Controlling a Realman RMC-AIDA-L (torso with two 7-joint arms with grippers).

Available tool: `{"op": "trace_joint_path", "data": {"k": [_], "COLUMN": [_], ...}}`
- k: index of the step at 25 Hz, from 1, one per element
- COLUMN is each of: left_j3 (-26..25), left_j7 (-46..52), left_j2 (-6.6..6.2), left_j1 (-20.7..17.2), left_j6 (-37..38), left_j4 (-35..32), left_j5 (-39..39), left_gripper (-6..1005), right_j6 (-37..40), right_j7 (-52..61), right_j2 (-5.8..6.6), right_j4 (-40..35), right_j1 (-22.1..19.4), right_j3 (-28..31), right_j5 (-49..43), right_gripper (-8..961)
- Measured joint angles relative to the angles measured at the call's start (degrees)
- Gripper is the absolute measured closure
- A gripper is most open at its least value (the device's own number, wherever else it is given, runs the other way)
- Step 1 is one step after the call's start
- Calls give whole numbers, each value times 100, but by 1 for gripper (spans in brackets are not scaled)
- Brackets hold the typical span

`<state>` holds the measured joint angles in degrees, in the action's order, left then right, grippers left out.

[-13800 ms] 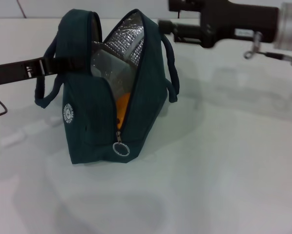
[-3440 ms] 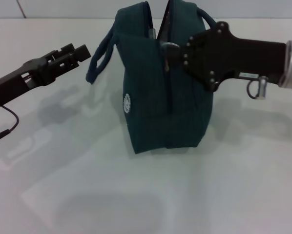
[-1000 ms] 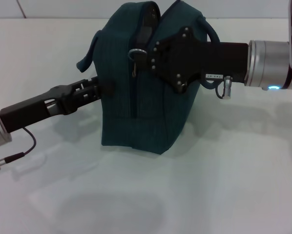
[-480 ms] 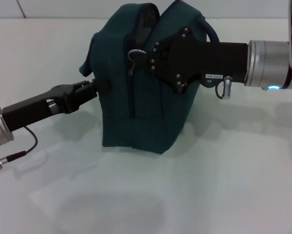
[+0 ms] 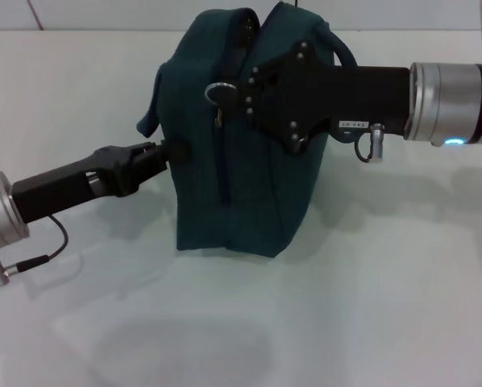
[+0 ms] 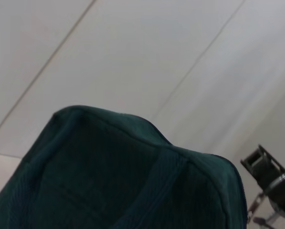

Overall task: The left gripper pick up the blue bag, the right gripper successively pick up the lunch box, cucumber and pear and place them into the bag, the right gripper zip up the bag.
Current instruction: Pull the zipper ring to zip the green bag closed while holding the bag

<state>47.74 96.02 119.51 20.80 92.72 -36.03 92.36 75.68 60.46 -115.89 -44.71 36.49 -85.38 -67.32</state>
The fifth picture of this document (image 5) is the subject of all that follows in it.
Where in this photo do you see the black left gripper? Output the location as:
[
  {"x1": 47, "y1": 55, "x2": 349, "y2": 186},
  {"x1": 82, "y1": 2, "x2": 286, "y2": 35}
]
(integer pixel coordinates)
[{"x1": 10, "y1": 138, "x2": 193, "y2": 225}]

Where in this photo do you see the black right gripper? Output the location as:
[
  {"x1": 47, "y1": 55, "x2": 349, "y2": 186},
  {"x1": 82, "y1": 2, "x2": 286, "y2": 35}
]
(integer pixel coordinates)
[{"x1": 211, "y1": 40, "x2": 412, "y2": 156}]

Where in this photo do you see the metal zipper pull ring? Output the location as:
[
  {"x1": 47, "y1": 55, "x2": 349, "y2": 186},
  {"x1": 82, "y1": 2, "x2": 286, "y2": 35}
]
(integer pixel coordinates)
[{"x1": 203, "y1": 81, "x2": 237, "y2": 128}]

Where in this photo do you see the dark teal insulated lunch bag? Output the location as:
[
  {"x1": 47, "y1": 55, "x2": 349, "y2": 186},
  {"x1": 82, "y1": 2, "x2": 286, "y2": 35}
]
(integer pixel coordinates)
[{"x1": 135, "y1": 2, "x2": 359, "y2": 259}]

